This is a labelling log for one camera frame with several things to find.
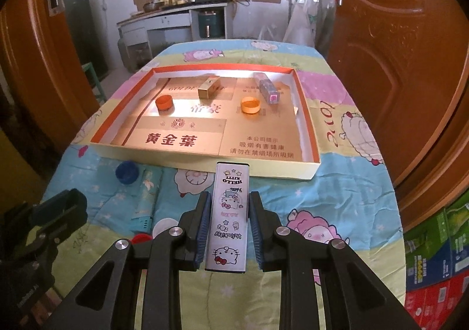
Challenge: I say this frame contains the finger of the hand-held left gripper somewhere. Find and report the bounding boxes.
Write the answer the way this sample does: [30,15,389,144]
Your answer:
[0,189,89,241]
[0,229,74,272]

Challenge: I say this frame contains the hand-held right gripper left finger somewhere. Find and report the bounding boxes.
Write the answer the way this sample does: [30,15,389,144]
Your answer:
[53,191,214,330]

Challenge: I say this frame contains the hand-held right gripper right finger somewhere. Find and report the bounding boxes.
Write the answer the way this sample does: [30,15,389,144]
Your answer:
[248,191,422,330]

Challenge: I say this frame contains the white bottle cap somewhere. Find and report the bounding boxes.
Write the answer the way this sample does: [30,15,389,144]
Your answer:
[153,218,180,239]

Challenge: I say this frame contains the white cartoon print box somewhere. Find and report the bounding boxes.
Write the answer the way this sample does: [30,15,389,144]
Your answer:
[204,162,252,274]

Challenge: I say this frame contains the teal rectangular box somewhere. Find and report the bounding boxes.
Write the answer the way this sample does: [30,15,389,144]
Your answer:
[131,166,164,233]

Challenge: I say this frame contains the blue bottle cap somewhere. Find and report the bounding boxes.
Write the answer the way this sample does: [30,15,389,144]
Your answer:
[115,161,140,185]

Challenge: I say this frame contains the shallow orange-rimmed cardboard tray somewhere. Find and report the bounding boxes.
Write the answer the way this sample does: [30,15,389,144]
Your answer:
[89,66,321,181]

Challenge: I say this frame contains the orange bottle cap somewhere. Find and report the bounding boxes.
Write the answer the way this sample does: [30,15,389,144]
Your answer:
[240,96,262,115]

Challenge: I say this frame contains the red-orange bottle cap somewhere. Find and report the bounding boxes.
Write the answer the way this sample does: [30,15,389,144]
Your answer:
[155,95,174,112]

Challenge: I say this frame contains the gold rectangular box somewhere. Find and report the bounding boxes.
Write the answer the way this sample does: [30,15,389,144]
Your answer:
[198,76,221,100]

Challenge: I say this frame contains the clear glitter-filled plastic box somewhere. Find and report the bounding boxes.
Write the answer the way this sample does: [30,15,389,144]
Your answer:
[254,72,281,105]

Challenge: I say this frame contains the green wooden stool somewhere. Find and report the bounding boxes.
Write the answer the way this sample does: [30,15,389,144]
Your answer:
[81,62,108,105]

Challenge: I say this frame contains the green and blue printed carton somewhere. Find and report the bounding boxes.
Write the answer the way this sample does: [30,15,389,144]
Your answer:
[403,207,457,294]

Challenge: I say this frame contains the grey gas cylinder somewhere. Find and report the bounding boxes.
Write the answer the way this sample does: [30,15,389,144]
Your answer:
[117,32,134,72]

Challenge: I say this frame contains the dark metal cabinet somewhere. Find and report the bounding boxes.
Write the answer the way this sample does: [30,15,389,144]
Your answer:
[63,0,108,78]

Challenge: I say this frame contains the red printed carton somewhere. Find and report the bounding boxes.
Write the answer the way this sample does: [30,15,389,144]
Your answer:
[405,271,468,323]

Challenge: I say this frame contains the small white plastic bag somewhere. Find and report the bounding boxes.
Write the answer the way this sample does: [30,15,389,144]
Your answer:
[256,20,283,40]

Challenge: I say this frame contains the grey kitchen counter cabinet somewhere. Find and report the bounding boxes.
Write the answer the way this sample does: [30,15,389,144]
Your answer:
[117,2,230,72]

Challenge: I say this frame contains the green air fryer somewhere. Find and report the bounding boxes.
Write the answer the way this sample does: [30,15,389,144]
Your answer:
[198,10,226,40]

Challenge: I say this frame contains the brown wooden door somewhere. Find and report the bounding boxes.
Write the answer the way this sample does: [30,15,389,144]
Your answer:
[325,0,469,191]

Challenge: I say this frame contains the large white plastic bag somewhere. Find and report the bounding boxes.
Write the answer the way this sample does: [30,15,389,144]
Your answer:
[282,0,323,47]

